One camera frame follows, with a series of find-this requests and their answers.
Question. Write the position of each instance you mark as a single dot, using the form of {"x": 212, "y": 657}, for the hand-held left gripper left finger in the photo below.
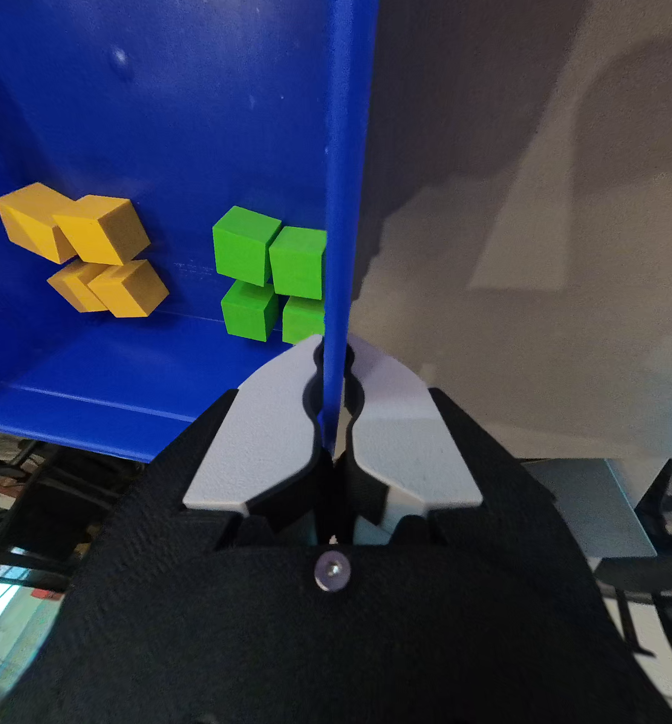
{"x": 256, "y": 441}

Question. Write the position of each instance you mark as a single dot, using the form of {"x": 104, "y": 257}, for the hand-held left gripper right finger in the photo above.
{"x": 415, "y": 447}

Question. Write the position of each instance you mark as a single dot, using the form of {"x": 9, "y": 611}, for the blue plastic bin with cubes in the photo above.
{"x": 143, "y": 113}

